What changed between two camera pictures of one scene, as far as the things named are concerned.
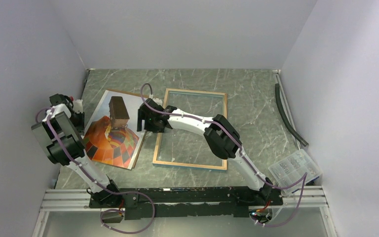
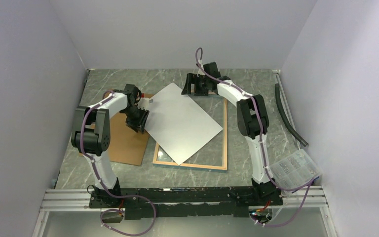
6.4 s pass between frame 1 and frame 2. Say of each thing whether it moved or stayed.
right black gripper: moved
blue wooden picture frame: stayed
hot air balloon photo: moved
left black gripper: moved
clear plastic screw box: stayed
